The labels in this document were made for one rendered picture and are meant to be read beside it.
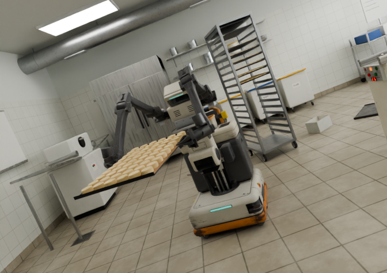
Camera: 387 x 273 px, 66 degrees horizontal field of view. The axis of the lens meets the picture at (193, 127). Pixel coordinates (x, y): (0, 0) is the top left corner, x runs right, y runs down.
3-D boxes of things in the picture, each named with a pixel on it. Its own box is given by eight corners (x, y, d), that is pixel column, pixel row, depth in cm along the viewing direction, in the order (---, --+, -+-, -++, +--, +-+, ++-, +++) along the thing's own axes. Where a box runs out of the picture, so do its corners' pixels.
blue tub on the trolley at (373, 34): (368, 40, 613) (366, 32, 611) (382, 35, 574) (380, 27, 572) (355, 45, 613) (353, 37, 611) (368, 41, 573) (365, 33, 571)
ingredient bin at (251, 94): (262, 126, 599) (249, 90, 589) (255, 122, 662) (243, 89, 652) (287, 116, 596) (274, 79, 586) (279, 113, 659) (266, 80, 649)
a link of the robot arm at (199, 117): (216, 128, 165) (203, 136, 167) (207, 110, 166) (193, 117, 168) (213, 130, 153) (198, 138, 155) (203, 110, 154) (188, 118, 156)
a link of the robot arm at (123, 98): (126, 88, 198) (114, 91, 202) (126, 107, 194) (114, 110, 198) (160, 107, 237) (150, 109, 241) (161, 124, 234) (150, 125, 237)
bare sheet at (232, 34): (251, 25, 366) (251, 23, 366) (222, 35, 360) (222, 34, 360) (235, 36, 425) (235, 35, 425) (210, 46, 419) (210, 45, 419)
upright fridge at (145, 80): (196, 146, 668) (160, 59, 642) (196, 154, 579) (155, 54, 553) (138, 168, 675) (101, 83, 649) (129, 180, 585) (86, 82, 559)
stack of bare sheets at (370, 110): (387, 113, 382) (386, 111, 382) (353, 120, 411) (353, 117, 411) (395, 100, 423) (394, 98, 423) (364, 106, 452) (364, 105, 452)
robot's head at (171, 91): (171, 97, 249) (162, 86, 238) (193, 88, 243) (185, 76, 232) (171, 110, 241) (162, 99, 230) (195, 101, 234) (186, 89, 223)
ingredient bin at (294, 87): (292, 114, 597) (279, 78, 587) (283, 111, 660) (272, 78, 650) (318, 104, 592) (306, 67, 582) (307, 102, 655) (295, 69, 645)
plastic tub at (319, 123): (320, 125, 446) (317, 116, 444) (333, 124, 426) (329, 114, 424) (307, 133, 432) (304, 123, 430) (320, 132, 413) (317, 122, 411)
